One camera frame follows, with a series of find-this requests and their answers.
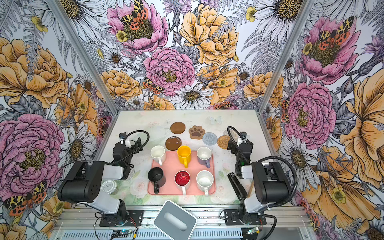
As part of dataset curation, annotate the multicolour woven round coaster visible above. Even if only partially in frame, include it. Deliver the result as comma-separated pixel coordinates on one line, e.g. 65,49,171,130
223,129,240,142

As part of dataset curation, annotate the tan rattan round coaster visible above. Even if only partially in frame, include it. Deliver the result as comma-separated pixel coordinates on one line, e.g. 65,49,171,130
217,135,231,150

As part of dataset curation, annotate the grey woven round coaster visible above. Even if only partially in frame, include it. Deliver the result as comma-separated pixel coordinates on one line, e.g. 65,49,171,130
202,132,218,146

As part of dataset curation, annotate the brown paw print coaster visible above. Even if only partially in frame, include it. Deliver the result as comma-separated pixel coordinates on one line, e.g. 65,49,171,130
189,126,206,140

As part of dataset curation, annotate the glossy brown round coaster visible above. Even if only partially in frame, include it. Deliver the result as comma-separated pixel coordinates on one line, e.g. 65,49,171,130
165,136,182,151

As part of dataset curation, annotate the matte brown round coaster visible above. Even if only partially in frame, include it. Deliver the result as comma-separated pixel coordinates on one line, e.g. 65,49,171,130
170,122,186,135

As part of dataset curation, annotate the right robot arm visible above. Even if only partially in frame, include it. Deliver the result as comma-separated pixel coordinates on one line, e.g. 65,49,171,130
224,127,298,226

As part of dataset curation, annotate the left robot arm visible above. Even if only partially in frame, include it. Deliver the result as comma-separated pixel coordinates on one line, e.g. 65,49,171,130
58,130,150,226

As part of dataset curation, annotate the white mug back left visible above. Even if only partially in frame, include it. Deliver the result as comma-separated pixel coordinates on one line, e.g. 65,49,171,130
150,146,166,166

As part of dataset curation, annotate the white lidded jar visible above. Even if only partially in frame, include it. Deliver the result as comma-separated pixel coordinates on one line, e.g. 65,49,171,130
101,180,118,195

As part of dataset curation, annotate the lavender mug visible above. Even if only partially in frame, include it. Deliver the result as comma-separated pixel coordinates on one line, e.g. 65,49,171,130
197,147,212,168

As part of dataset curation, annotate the black mug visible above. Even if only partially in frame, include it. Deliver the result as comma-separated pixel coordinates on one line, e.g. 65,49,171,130
148,167,166,194

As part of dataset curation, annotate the black stapler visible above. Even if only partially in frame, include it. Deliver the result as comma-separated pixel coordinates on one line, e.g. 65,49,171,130
227,173,248,201

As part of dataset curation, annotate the white mug front right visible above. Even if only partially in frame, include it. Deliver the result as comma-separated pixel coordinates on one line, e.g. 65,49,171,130
196,170,214,197

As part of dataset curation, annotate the pink plastic tray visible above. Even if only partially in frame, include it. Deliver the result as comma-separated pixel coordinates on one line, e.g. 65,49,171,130
152,151,215,196

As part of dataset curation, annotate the yellow mug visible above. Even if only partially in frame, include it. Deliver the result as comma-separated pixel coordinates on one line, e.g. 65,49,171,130
177,146,192,168

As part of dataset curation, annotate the red inside white mug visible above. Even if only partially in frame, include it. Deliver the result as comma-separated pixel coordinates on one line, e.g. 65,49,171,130
175,171,191,195

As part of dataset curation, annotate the green circuit board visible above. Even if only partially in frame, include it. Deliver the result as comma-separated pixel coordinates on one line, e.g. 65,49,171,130
110,229,136,240

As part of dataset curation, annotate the grey tissue box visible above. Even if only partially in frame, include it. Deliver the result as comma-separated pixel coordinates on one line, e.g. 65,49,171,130
154,200,197,240

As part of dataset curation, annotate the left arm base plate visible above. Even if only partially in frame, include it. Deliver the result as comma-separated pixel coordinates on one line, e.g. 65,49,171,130
99,210,144,227

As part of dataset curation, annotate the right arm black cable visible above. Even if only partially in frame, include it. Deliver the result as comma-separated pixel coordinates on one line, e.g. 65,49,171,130
227,125,299,240

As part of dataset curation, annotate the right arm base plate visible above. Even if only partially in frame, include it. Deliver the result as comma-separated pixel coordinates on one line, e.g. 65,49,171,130
220,209,267,226

